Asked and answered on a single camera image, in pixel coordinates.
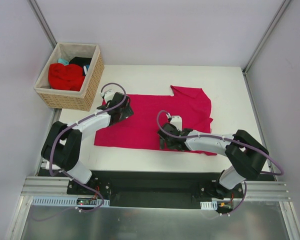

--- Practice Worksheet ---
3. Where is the right aluminium frame post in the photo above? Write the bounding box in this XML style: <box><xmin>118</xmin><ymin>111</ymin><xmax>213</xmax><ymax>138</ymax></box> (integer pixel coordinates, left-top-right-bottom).
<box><xmin>242</xmin><ymin>0</ymin><xmax>293</xmax><ymax>76</ymax></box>

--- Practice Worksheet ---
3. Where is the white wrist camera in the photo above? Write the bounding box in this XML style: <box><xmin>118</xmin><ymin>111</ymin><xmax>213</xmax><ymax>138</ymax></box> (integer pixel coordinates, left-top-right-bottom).
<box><xmin>100</xmin><ymin>89</ymin><xmax>115</xmax><ymax>103</ymax></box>
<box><xmin>166</xmin><ymin>113</ymin><xmax>183</xmax><ymax>131</ymax></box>

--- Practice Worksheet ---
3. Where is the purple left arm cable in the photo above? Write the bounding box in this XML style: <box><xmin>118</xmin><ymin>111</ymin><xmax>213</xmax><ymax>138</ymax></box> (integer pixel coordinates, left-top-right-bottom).
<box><xmin>31</xmin><ymin>82</ymin><xmax>128</xmax><ymax>221</ymax></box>

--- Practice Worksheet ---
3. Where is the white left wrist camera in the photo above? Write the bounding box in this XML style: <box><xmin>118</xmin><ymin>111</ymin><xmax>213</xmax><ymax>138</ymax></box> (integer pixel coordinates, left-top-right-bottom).
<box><xmin>100</xmin><ymin>89</ymin><xmax>115</xmax><ymax>103</ymax></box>

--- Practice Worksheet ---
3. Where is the right white cable duct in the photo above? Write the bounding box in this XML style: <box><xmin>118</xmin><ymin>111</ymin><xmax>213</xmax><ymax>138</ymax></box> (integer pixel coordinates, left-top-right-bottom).
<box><xmin>200</xmin><ymin>201</ymin><xmax>218</xmax><ymax>211</ymax></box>

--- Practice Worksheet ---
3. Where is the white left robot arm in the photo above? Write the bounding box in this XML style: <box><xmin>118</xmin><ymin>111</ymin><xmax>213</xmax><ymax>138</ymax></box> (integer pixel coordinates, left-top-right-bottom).
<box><xmin>41</xmin><ymin>90</ymin><xmax>134</xmax><ymax>195</ymax></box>

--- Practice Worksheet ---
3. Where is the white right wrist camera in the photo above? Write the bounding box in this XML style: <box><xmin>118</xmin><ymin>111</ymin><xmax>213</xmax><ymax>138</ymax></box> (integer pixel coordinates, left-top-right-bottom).
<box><xmin>166</xmin><ymin>113</ymin><xmax>183</xmax><ymax>131</ymax></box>

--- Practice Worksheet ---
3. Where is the aluminium frame post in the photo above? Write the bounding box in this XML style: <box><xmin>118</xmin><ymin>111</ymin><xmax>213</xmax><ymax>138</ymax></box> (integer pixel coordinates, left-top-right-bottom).
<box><xmin>27</xmin><ymin>0</ymin><xmax>58</xmax><ymax>49</ymax></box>
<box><xmin>242</xmin><ymin>0</ymin><xmax>293</xmax><ymax>76</ymax></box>

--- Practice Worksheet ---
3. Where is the black t shirt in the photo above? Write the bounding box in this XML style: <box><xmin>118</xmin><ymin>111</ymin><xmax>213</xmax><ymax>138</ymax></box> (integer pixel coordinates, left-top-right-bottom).
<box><xmin>68</xmin><ymin>56</ymin><xmax>92</xmax><ymax>74</ymax></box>

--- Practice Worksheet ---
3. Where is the magenta pink t shirt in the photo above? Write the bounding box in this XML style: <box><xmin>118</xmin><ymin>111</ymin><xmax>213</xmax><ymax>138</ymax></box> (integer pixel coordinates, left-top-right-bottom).
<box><xmin>94</xmin><ymin>85</ymin><xmax>213</xmax><ymax>151</ymax></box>

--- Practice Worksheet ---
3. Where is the light blue t shirt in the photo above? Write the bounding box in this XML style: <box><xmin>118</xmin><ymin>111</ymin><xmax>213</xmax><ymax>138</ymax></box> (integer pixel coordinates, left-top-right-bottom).
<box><xmin>57</xmin><ymin>58</ymin><xmax>69</xmax><ymax>66</ymax></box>

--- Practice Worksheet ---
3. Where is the left white cable duct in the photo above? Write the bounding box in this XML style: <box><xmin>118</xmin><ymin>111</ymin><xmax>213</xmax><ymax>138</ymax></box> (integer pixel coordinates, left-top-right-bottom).
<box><xmin>32</xmin><ymin>196</ymin><xmax>110</xmax><ymax>208</ymax></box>

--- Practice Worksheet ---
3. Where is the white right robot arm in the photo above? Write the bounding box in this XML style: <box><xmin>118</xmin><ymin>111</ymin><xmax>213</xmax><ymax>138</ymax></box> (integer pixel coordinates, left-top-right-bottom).
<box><xmin>157</xmin><ymin>123</ymin><xmax>269</xmax><ymax>199</ymax></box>

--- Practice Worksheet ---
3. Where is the red t shirt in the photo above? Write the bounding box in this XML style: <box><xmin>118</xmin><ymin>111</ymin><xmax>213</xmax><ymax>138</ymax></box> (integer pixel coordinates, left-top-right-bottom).
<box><xmin>48</xmin><ymin>63</ymin><xmax>85</xmax><ymax>92</ymax></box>

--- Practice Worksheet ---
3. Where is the left aluminium frame post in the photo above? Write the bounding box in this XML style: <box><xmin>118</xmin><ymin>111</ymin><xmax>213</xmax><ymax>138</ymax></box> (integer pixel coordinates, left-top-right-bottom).
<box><xmin>27</xmin><ymin>0</ymin><xmax>58</xmax><ymax>49</ymax></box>

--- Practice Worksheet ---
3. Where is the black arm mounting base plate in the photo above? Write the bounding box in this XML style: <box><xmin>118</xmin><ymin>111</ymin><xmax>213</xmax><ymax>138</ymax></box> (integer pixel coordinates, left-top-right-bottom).
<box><xmin>66</xmin><ymin>169</ymin><xmax>243</xmax><ymax>208</ymax></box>

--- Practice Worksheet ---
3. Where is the aluminium frame rail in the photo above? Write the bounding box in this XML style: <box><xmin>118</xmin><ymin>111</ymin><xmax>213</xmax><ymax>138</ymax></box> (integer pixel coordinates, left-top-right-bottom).
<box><xmin>22</xmin><ymin>168</ymin><xmax>292</xmax><ymax>202</ymax></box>

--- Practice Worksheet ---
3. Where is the white cable duct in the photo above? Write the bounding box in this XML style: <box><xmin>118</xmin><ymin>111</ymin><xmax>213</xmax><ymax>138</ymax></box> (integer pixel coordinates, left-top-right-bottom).
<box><xmin>32</xmin><ymin>196</ymin><xmax>110</xmax><ymax>208</ymax></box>
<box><xmin>200</xmin><ymin>201</ymin><xmax>218</xmax><ymax>211</ymax></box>

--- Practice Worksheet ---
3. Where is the wicker basket with liner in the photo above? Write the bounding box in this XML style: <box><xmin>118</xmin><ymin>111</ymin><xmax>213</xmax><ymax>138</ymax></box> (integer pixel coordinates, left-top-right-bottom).
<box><xmin>34</xmin><ymin>42</ymin><xmax>105</xmax><ymax>112</ymax></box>

